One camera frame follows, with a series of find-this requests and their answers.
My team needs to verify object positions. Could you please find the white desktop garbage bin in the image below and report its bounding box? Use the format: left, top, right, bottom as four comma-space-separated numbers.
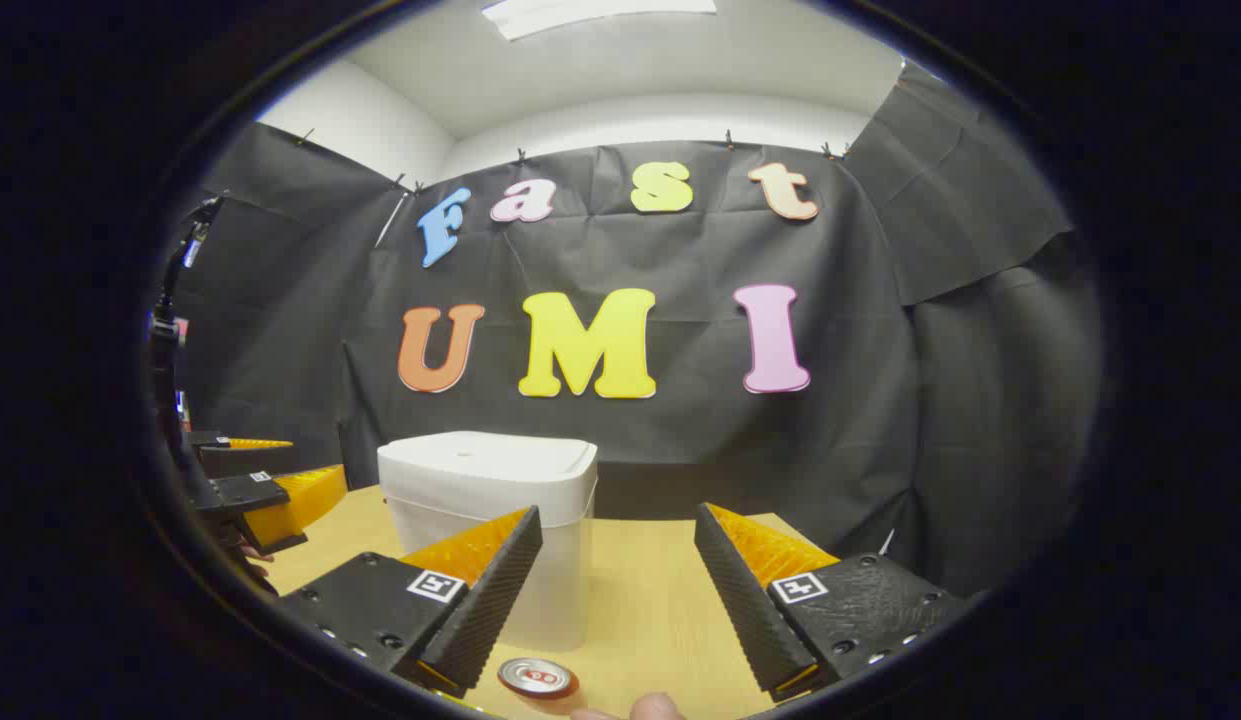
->
377, 431, 599, 653

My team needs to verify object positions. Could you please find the red pop can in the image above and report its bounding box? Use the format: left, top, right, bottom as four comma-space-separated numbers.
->
497, 657, 581, 699

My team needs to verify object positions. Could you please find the black backdrop cloth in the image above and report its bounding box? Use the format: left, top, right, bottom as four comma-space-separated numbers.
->
170, 60, 1106, 601

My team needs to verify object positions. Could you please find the ceiling light panel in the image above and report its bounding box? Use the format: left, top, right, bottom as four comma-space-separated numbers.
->
480, 0, 718, 41

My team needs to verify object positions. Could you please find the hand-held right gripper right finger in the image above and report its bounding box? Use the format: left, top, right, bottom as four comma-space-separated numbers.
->
693, 502, 984, 703

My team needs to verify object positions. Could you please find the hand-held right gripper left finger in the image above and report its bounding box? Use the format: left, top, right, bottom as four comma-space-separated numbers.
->
277, 506, 544, 699

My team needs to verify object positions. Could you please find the wooden desktop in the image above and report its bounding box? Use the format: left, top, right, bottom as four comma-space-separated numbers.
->
265, 485, 851, 720

